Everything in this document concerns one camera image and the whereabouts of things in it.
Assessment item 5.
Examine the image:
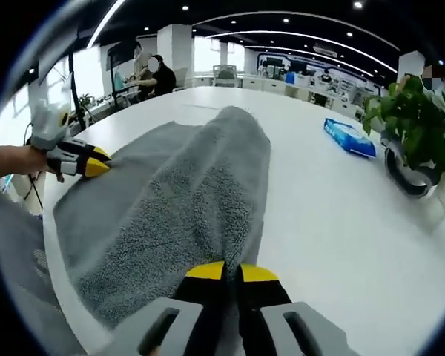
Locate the grey towel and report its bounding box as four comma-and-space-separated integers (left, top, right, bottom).
53, 105, 273, 331

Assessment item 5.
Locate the person's left hand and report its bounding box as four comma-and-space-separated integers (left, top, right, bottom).
25, 144, 66, 184

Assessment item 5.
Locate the large black monitor on stand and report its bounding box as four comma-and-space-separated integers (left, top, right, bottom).
36, 22, 97, 131

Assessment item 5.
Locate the small black monitor on stand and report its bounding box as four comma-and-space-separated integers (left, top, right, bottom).
105, 39, 137, 109

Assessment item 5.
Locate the person's grey clothing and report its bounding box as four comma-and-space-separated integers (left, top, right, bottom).
0, 187, 114, 356

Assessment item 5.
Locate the curved ceiling light strip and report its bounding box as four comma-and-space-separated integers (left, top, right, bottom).
85, 0, 126, 48

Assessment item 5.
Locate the grey office chair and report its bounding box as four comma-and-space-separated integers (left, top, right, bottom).
211, 64, 243, 89

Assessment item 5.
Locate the blue wipes packet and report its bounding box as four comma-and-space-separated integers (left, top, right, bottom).
323, 117, 377, 160

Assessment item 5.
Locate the dark round plant pot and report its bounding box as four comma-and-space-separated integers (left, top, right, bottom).
380, 135, 441, 197

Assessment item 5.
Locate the green leafy plant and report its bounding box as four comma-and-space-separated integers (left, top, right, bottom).
362, 73, 445, 179

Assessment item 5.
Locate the black cable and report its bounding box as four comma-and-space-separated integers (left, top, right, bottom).
24, 122, 46, 214

